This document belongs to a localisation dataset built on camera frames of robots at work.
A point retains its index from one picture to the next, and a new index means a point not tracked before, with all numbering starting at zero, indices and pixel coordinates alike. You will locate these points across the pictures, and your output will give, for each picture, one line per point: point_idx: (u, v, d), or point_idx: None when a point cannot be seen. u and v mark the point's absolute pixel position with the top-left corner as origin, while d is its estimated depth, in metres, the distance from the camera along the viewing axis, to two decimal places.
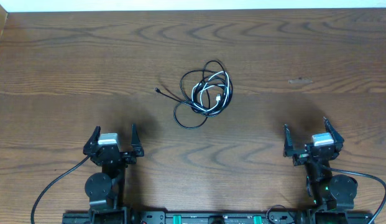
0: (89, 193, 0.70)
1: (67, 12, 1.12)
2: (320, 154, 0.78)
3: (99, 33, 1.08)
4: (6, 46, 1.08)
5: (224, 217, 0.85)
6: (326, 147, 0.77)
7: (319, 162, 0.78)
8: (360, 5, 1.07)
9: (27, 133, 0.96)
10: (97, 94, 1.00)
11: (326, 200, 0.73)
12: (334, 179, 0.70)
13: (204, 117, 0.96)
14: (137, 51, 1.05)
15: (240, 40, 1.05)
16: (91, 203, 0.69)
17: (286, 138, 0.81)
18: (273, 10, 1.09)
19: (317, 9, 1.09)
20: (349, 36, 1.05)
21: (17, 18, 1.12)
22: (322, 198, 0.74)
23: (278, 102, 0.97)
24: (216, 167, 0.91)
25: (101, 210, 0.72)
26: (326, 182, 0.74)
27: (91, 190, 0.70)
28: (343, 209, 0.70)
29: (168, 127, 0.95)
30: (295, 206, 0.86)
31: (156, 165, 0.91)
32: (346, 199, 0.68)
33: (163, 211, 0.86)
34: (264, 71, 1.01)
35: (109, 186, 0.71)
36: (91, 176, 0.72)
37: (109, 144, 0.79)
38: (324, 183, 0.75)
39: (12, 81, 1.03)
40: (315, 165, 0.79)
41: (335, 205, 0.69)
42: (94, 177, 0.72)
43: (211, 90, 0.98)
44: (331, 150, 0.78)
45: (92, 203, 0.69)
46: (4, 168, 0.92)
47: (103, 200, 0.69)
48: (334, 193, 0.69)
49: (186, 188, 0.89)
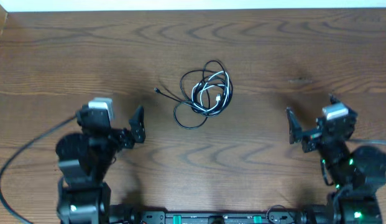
0: (61, 153, 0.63)
1: (67, 12, 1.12)
2: (334, 129, 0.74)
3: (99, 33, 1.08)
4: (5, 46, 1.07)
5: (224, 217, 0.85)
6: (341, 120, 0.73)
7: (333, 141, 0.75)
8: (360, 4, 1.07)
9: (27, 133, 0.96)
10: (97, 94, 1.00)
11: (350, 178, 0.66)
12: (355, 152, 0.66)
13: (204, 117, 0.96)
14: (137, 51, 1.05)
15: (240, 40, 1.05)
16: (61, 163, 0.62)
17: (293, 120, 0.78)
18: (273, 9, 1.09)
19: (317, 9, 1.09)
20: (349, 36, 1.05)
21: (17, 18, 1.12)
22: (348, 177, 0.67)
23: (278, 102, 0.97)
24: (216, 167, 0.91)
25: (72, 176, 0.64)
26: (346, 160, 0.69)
27: (63, 149, 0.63)
28: (373, 185, 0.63)
29: (168, 127, 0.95)
30: (295, 206, 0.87)
31: (156, 165, 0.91)
32: (376, 173, 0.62)
33: (163, 211, 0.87)
34: (264, 71, 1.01)
35: (82, 147, 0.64)
36: (66, 136, 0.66)
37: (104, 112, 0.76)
38: (344, 162, 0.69)
39: (11, 81, 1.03)
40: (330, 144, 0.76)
41: (365, 180, 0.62)
42: (69, 137, 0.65)
43: (211, 90, 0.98)
44: (346, 127, 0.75)
45: (61, 164, 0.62)
46: (3, 168, 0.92)
47: (74, 162, 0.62)
48: (362, 167, 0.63)
49: (186, 188, 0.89)
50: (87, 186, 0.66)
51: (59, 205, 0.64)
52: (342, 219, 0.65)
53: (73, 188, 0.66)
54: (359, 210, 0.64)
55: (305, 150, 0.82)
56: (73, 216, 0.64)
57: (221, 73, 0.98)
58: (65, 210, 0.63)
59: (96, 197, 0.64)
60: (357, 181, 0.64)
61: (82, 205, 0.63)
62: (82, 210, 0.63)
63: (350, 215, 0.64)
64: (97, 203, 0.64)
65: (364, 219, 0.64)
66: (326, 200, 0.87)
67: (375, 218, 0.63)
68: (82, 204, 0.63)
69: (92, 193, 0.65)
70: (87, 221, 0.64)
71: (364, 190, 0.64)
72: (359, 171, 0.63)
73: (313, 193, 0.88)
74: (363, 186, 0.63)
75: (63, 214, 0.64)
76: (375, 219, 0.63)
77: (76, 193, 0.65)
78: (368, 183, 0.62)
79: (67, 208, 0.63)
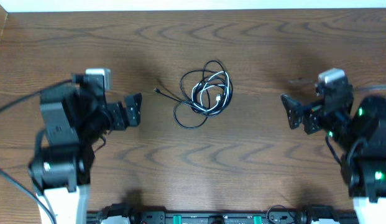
0: (44, 96, 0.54)
1: (67, 12, 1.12)
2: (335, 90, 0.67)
3: (99, 33, 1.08)
4: (6, 46, 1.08)
5: (224, 217, 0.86)
6: (340, 82, 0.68)
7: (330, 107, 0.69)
8: (361, 4, 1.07)
9: (27, 133, 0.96)
10: None
11: (363, 132, 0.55)
12: (363, 103, 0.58)
13: (204, 116, 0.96)
14: (137, 51, 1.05)
15: (240, 40, 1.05)
16: (44, 106, 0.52)
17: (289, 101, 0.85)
18: (273, 10, 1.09)
19: (316, 9, 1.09)
20: (348, 36, 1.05)
21: (17, 18, 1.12)
22: (362, 130, 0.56)
23: (278, 102, 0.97)
24: (216, 167, 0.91)
25: (55, 126, 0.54)
26: (355, 118, 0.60)
27: (48, 93, 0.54)
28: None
29: (168, 127, 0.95)
30: (295, 206, 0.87)
31: (156, 165, 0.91)
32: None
33: (163, 211, 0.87)
34: (263, 71, 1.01)
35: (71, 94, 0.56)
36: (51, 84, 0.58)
37: (87, 76, 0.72)
38: (354, 119, 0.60)
39: (12, 81, 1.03)
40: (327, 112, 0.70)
41: (380, 124, 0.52)
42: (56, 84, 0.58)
43: (211, 89, 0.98)
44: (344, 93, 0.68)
45: (43, 107, 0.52)
46: (4, 168, 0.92)
47: (59, 103, 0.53)
48: (374, 111, 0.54)
49: (186, 188, 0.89)
50: (68, 143, 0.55)
51: (32, 162, 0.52)
52: (360, 182, 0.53)
53: (51, 144, 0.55)
54: (380, 170, 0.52)
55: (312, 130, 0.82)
56: (48, 176, 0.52)
57: (221, 73, 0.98)
58: (37, 168, 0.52)
59: (74, 155, 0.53)
60: (368, 129, 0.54)
61: (58, 162, 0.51)
62: (59, 169, 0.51)
63: (370, 173, 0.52)
64: (76, 162, 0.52)
65: (385, 180, 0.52)
66: (325, 200, 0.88)
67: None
68: (58, 160, 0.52)
69: (71, 150, 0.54)
70: (66, 182, 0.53)
71: (381, 142, 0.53)
72: (372, 117, 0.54)
73: (312, 193, 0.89)
74: (379, 134, 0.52)
75: (34, 174, 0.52)
76: None
77: (54, 149, 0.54)
78: (383, 131, 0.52)
79: (40, 167, 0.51)
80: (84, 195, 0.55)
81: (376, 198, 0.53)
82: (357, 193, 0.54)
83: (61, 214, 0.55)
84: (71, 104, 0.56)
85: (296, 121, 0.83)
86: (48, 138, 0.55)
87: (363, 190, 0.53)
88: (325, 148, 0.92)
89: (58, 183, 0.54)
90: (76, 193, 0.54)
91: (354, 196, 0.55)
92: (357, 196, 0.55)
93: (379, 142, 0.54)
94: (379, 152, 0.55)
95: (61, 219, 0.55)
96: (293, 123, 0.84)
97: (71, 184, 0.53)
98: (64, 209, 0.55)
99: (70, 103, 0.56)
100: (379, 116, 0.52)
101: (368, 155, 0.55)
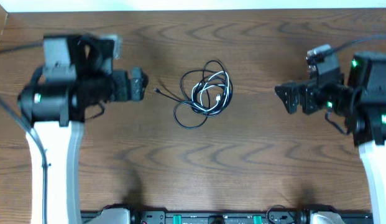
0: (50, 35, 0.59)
1: (66, 12, 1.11)
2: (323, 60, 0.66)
3: (99, 33, 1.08)
4: (6, 47, 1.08)
5: (224, 217, 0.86)
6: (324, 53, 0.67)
7: (324, 70, 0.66)
8: (361, 5, 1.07)
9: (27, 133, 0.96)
10: None
11: (363, 81, 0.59)
12: (356, 58, 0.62)
13: (204, 116, 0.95)
14: (137, 51, 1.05)
15: (240, 40, 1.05)
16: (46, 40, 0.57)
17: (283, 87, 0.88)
18: (273, 9, 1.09)
19: (316, 9, 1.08)
20: (348, 37, 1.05)
21: (17, 18, 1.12)
22: (360, 81, 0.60)
23: (277, 102, 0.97)
24: (216, 167, 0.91)
25: (53, 63, 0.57)
26: (350, 76, 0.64)
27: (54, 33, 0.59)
28: (383, 73, 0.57)
29: (168, 127, 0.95)
30: (295, 206, 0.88)
31: (156, 165, 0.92)
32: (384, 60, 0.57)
33: (163, 211, 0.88)
34: (263, 71, 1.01)
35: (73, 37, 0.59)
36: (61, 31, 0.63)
37: (103, 40, 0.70)
38: (352, 74, 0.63)
39: (12, 81, 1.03)
40: (319, 73, 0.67)
41: (373, 66, 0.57)
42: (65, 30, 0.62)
43: (211, 89, 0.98)
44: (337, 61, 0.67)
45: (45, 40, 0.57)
46: (4, 168, 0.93)
47: (59, 40, 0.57)
48: (367, 58, 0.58)
49: (186, 188, 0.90)
50: (63, 79, 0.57)
51: (22, 93, 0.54)
52: (365, 127, 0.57)
53: (46, 80, 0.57)
54: None
55: (307, 109, 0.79)
56: (39, 109, 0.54)
57: (221, 73, 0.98)
58: (27, 100, 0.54)
59: (65, 90, 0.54)
60: (367, 74, 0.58)
61: (50, 96, 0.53)
62: (50, 102, 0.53)
63: (376, 114, 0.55)
64: (68, 95, 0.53)
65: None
66: (324, 200, 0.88)
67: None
68: (50, 91, 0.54)
69: (65, 84, 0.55)
70: (57, 117, 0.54)
71: (376, 84, 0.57)
72: (365, 64, 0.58)
73: (312, 193, 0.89)
74: (372, 76, 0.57)
75: (25, 106, 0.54)
76: None
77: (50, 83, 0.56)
78: (377, 74, 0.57)
79: (30, 97, 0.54)
80: (77, 132, 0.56)
81: (384, 139, 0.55)
82: (367, 138, 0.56)
83: (53, 150, 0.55)
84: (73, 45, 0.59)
85: (294, 101, 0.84)
86: (45, 75, 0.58)
87: (370, 134, 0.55)
88: (324, 148, 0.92)
89: (50, 116, 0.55)
90: (67, 129, 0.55)
91: (363, 144, 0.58)
92: (365, 143, 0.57)
93: (377, 88, 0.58)
94: (380, 99, 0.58)
95: (51, 156, 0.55)
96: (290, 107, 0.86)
97: (61, 117, 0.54)
98: (56, 144, 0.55)
99: (73, 44, 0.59)
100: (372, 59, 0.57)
101: (368, 102, 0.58)
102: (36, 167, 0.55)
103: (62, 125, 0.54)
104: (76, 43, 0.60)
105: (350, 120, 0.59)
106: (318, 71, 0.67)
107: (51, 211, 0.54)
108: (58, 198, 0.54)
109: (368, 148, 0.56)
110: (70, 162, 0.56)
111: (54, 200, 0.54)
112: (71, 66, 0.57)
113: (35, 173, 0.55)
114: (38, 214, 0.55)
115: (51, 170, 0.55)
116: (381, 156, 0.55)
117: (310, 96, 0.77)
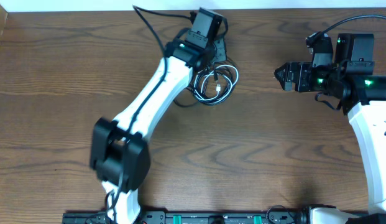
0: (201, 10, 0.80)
1: (67, 12, 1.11)
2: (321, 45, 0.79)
3: (99, 33, 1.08)
4: (6, 46, 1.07)
5: (224, 217, 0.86)
6: (324, 40, 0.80)
7: (321, 51, 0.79)
8: (361, 5, 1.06)
9: (27, 133, 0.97)
10: (97, 94, 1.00)
11: (347, 56, 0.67)
12: (339, 37, 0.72)
13: (202, 105, 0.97)
14: (137, 51, 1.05)
15: (240, 40, 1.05)
16: (201, 11, 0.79)
17: (283, 66, 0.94)
18: (273, 9, 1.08)
19: (317, 9, 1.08)
20: None
21: (17, 18, 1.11)
22: (345, 54, 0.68)
23: (277, 102, 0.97)
24: (216, 167, 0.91)
25: (196, 28, 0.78)
26: (335, 55, 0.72)
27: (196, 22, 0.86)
28: (363, 45, 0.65)
29: (170, 128, 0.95)
30: (294, 206, 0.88)
31: (156, 165, 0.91)
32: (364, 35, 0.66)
33: (163, 211, 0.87)
34: (263, 71, 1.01)
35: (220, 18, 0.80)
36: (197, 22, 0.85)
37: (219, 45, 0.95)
38: (338, 54, 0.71)
39: (12, 81, 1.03)
40: (316, 52, 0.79)
41: (355, 39, 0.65)
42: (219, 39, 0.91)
43: (214, 81, 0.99)
44: (331, 49, 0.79)
45: (200, 10, 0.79)
46: (4, 168, 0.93)
47: (209, 17, 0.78)
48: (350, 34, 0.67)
49: (186, 188, 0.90)
50: (196, 44, 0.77)
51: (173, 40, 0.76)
52: (352, 91, 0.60)
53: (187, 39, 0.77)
54: (369, 78, 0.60)
55: (299, 86, 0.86)
56: (178, 50, 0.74)
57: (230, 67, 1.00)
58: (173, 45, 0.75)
59: (197, 52, 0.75)
60: (350, 46, 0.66)
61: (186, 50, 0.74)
62: (185, 54, 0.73)
63: (360, 79, 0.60)
64: (197, 57, 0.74)
65: (375, 85, 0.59)
66: (325, 200, 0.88)
67: None
68: (191, 46, 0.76)
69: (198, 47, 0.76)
70: (182, 68, 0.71)
71: (360, 58, 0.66)
72: (348, 41, 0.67)
73: (312, 192, 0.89)
74: (356, 48, 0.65)
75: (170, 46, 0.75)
76: None
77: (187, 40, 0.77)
78: (358, 46, 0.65)
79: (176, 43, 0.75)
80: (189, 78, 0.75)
81: (368, 100, 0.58)
82: (353, 101, 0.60)
83: (173, 73, 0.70)
84: (212, 25, 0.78)
85: (290, 77, 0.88)
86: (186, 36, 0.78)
87: (356, 96, 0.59)
88: (324, 148, 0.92)
89: (176, 68, 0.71)
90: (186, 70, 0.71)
91: (351, 109, 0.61)
92: (352, 106, 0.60)
93: (360, 58, 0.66)
94: (362, 69, 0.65)
95: (170, 77, 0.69)
96: (286, 82, 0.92)
97: (187, 63, 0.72)
98: (177, 73, 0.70)
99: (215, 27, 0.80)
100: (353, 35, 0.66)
101: (352, 72, 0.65)
102: (157, 76, 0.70)
103: (183, 72, 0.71)
104: (219, 23, 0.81)
105: (337, 88, 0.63)
106: (316, 50, 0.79)
107: (146, 107, 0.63)
108: (158, 101, 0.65)
109: (355, 109, 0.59)
110: (175, 88, 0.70)
111: (153, 104, 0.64)
112: (206, 38, 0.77)
113: (155, 78, 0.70)
114: (135, 105, 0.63)
115: (164, 85, 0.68)
116: (369, 113, 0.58)
117: (304, 74, 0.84)
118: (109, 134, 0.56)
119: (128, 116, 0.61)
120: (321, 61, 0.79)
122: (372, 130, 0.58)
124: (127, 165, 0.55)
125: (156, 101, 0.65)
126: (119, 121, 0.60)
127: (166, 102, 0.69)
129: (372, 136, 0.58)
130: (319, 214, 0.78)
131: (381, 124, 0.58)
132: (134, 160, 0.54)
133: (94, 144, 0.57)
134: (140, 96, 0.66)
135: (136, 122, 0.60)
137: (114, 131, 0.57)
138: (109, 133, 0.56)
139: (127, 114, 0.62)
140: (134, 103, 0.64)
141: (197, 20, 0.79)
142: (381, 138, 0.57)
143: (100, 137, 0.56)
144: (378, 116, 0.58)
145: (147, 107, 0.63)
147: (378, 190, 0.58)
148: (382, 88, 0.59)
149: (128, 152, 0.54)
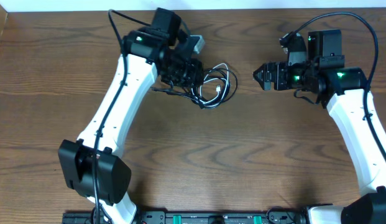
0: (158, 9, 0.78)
1: (67, 12, 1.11)
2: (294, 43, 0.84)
3: (99, 33, 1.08)
4: (6, 46, 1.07)
5: (224, 217, 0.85)
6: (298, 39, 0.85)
7: (295, 51, 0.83)
8: (360, 5, 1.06)
9: (27, 133, 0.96)
10: (97, 94, 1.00)
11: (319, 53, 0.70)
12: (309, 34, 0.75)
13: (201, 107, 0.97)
14: None
15: (240, 40, 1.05)
16: (158, 9, 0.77)
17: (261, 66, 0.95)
18: (273, 9, 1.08)
19: (316, 9, 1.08)
20: (349, 35, 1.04)
21: (17, 18, 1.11)
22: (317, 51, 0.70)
23: (277, 102, 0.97)
24: (216, 167, 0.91)
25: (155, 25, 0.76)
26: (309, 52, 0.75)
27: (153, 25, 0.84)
28: (333, 40, 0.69)
29: (169, 128, 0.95)
30: (295, 206, 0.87)
31: (156, 165, 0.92)
32: (332, 32, 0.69)
33: (163, 211, 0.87)
34: None
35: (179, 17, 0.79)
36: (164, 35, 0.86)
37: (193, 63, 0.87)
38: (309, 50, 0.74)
39: (11, 81, 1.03)
40: (289, 52, 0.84)
41: (324, 35, 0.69)
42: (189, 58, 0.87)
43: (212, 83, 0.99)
44: (304, 47, 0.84)
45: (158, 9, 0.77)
46: (4, 168, 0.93)
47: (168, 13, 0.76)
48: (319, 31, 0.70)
49: (186, 188, 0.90)
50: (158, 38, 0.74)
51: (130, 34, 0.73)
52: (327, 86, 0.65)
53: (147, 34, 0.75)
54: (340, 70, 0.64)
55: (278, 85, 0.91)
56: (135, 46, 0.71)
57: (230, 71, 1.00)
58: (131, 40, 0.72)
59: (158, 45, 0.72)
60: (321, 43, 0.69)
61: (145, 45, 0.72)
62: (146, 48, 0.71)
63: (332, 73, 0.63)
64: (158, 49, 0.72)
65: (347, 78, 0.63)
66: (325, 200, 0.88)
67: (357, 74, 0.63)
68: (150, 40, 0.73)
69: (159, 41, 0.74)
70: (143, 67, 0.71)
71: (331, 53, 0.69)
72: (318, 38, 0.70)
73: (313, 192, 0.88)
74: (327, 45, 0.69)
75: (127, 41, 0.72)
76: (357, 74, 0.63)
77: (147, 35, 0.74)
78: (329, 42, 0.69)
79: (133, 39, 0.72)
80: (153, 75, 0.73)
81: (344, 91, 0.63)
82: (330, 94, 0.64)
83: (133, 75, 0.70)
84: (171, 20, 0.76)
85: (269, 77, 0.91)
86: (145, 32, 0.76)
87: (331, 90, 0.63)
88: (324, 148, 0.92)
89: (139, 68, 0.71)
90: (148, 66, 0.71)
91: (329, 101, 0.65)
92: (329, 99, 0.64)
93: (331, 53, 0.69)
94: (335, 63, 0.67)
95: (130, 79, 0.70)
96: (265, 82, 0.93)
97: (147, 58, 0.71)
98: (137, 72, 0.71)
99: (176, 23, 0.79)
100: (322, 32, 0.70)
101: (326, 68, 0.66)
102: (118, 81, 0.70)
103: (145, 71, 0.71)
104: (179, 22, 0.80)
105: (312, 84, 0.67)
106: (290, 49, 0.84)
107: (110, 119, 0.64)
108: (122, 107, 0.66)
109: (332, 101, 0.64)
110: (139, 90, 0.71)
111: (116, 112, 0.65)
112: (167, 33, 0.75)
113: (115, 85, 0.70)
114: (99, 119, 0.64)
115: (126, 89, 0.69)
116: (345, 101, 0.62)
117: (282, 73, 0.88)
118: (76, 156, 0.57)
119: (93, 132, 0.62)
120: (296, 59, 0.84)
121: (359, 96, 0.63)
122: (350, 117, 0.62)
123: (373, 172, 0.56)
124: (102, 182, 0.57)
125: (119, 111, 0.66)
126: (84, 139, 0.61)
127: (133, 107, 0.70)
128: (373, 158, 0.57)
129: (351, 122, 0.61)
130: (317, 213, 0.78)
131: (358, 110, 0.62)
132: (107, 175, 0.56)
133: (66, 167, 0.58)
134: (103, 105, 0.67)
135: (100, 138, 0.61)
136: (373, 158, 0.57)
137: (81, 152, 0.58)
138: (76, 155, 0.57)
139: (92, 129, 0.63)
140: (98, 115, 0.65)
141: (156, 17, 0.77)
142: (359, 122, 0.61)
143: (68, 161, 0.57)
144: (353, 103, 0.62)
145: (110, 118, 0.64)
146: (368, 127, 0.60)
147: (366, 173, 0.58)
148: (353, 78, 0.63)
149: (100, 170, 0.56)
